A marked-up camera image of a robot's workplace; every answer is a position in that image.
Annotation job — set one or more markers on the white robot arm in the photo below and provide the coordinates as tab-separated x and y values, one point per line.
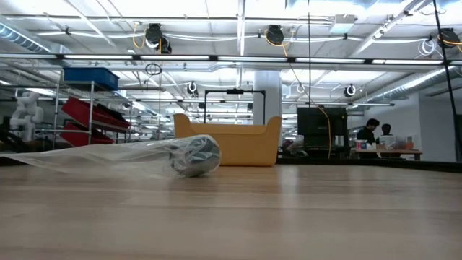
27	112

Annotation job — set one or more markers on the wooden top table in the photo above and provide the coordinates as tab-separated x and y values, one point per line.
386	151

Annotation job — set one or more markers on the red storage bin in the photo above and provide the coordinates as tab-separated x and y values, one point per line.
83	110
79	139

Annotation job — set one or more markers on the thin black pole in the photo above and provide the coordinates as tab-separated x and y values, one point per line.
449	90

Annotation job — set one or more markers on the black camera stand frame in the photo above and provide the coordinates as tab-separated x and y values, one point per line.
234	91

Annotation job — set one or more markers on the black aluminium table frame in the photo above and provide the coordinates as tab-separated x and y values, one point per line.
397	164

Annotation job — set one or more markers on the green elastic bandage roll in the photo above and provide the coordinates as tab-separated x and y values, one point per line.
196	155

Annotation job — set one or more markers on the black floor stand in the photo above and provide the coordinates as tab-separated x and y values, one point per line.
309	54

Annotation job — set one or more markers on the blue storage bin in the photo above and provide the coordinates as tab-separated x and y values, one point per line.
90	77

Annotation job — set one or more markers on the overhead LED light bar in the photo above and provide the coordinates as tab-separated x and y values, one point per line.
173	57

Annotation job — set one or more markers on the yellow plastic bin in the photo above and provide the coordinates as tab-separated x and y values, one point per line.
245	144

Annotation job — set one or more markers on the black monitor cart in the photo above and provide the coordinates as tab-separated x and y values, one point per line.
317	124

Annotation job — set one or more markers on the person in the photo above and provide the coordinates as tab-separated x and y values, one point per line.
367	133
386	130

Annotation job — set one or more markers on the metal shelf rack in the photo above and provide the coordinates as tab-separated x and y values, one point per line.
91	94

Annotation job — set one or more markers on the clear plastic bag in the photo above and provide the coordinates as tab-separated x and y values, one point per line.
108	159

